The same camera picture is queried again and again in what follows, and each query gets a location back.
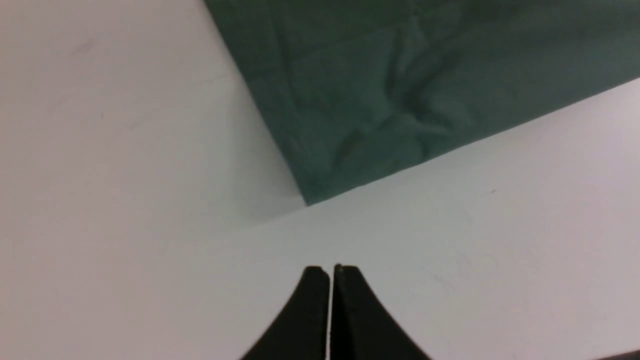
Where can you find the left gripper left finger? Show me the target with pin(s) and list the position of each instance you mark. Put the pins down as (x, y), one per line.
(299, 332)

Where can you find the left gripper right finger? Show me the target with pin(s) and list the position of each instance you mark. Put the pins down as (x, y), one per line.
(361, 328)

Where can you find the green long-sleeved shirt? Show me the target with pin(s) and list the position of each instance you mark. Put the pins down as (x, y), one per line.
(353, 91)

